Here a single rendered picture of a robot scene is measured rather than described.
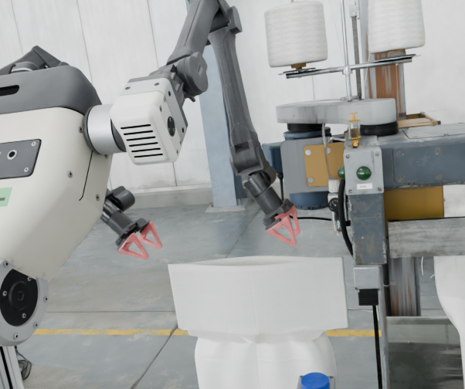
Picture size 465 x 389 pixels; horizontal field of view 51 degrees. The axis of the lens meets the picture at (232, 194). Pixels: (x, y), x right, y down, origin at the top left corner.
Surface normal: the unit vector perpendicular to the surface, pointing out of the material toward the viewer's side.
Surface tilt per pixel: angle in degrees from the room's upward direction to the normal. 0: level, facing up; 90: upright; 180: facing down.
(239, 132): 75
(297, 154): 90
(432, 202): 90
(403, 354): 90
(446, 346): 90
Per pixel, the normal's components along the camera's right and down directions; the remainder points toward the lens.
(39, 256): 0.77, 0.43
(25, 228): 0.65, 0.26
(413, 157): -0.24, 0.24
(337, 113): -0.90, 0.20
